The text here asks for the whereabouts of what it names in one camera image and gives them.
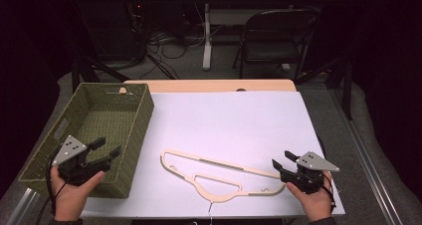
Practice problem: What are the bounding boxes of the long aluminium rail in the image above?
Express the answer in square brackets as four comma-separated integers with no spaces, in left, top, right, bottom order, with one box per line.
[329,88,405,225]

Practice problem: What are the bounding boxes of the black metal stand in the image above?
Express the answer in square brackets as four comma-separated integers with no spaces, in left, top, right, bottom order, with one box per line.
[294,58,354,121]
[71,56,131,86]

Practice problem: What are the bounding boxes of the short aluminium rail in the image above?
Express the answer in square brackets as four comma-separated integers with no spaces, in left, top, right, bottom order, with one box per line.
[5,187,40,225]

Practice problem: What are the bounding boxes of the black computer case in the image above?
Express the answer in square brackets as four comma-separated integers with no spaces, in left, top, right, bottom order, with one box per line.
[78,0,147,63]

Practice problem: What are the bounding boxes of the person's left hand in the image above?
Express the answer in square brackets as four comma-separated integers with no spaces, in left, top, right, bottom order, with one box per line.
[50,167,106,222]

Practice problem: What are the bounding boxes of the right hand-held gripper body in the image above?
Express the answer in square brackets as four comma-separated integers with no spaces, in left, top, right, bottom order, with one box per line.
[280,150,340,195]

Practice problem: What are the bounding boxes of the wooden clothes hanger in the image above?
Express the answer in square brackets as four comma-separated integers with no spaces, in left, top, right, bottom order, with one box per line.
[159,148,288,219]

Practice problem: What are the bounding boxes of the green woven basket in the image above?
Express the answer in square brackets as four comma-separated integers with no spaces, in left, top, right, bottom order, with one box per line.
[18,82,155,200]

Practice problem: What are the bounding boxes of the person's right hand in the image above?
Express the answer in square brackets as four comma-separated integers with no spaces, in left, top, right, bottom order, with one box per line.
[286,172,333,223]

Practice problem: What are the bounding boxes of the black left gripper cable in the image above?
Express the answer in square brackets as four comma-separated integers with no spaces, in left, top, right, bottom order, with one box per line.
[35,150,69,225]

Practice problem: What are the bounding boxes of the white table mat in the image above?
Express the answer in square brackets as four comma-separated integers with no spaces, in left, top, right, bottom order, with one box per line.
[81,91,346,219]

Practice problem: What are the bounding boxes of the bundle of floor cables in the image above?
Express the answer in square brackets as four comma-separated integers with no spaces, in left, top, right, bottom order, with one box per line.
[137,2,224,81]

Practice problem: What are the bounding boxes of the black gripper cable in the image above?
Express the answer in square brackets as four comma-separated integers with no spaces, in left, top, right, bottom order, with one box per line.
[35,150,69,225]
[316,134,342,214]

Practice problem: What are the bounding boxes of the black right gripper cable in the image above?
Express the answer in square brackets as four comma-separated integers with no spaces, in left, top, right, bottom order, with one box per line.
[316,134,342,214]

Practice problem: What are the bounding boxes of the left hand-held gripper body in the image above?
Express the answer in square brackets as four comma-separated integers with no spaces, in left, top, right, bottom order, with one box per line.
[52,134,112,187]

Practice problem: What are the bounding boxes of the light wooden table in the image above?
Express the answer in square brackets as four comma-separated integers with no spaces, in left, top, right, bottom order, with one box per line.
[122,79,298,94]

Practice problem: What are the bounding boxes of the black folding chair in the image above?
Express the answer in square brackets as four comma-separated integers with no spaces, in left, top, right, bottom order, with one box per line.
[231,8,321,82]

